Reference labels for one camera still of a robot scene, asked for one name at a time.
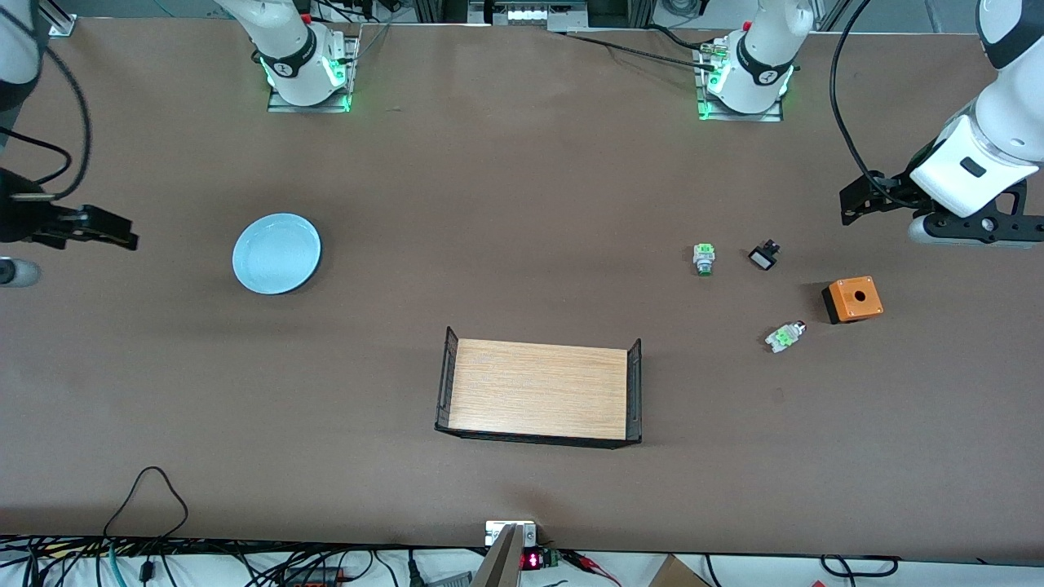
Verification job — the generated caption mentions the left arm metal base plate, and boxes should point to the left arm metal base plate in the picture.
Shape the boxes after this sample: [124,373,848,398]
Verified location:
[697,41,785,123]

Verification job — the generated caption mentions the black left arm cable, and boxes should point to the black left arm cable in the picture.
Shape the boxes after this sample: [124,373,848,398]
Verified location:
[829,0,916,206]

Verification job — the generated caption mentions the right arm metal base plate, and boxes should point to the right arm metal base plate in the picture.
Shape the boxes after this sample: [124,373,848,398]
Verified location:
[268,37,353,113]

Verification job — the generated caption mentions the light blue plate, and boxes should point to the light blue plate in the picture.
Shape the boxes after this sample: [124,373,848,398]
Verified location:
[232,213,322,295]

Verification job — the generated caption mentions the grey pole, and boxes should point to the grey pole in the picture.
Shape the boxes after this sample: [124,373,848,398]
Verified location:
[471,526,523,587]

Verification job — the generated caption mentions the black cable loop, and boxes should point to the black cable loop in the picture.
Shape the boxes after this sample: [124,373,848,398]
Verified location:
[820,554,900,579]

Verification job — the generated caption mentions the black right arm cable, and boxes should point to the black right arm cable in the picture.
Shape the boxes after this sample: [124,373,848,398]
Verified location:
[0,24,91,198]

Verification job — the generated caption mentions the black cable across table edge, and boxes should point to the black cable across table edge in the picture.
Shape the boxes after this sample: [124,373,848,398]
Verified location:
[563,24,720,71]

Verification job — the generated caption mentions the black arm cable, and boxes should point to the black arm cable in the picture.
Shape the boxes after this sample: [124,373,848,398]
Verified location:
[0,24,91,198]
[829,0,916,206]

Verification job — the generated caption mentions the metal bracket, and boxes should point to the metal bracket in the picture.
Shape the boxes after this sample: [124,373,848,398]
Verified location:
[485,520,537,547]

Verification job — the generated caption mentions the orange box with hole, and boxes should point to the orange box with hole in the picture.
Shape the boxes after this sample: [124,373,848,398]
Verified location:
[821,276,884,325]

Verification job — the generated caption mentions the cardboard piece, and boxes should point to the cardboard piece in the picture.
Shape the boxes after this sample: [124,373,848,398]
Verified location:
[648,554,712,587]

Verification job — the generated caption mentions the wooden tray black mesh sides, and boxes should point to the wooden tray black mesh sides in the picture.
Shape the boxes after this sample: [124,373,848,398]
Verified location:
[434,326,643,449]

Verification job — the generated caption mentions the looped black cable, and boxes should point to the looped black cable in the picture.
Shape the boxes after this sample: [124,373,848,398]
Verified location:
[103,466,190,541]

